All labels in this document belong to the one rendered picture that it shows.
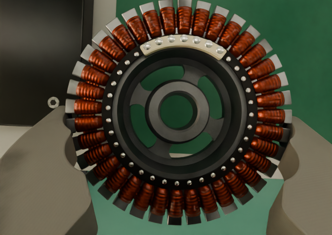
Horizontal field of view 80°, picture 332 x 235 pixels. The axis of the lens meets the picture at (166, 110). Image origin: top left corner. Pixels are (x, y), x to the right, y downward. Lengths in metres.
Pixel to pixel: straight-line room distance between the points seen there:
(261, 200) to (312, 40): 0.95
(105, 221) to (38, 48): 0.97
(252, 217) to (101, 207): 0.70
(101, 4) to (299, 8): 0.18
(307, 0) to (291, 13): 0.02
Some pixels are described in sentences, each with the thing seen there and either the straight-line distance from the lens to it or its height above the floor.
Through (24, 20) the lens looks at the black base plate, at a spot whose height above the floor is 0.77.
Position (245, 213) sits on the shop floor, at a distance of 1.11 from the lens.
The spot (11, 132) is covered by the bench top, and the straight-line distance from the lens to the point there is 0.23.
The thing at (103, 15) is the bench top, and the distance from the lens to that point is 0.21.
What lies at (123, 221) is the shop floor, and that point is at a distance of 1.08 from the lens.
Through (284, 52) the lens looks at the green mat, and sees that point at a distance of 0.21.
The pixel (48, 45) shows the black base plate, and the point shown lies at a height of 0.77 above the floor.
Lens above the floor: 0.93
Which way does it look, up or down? 89 degrees down
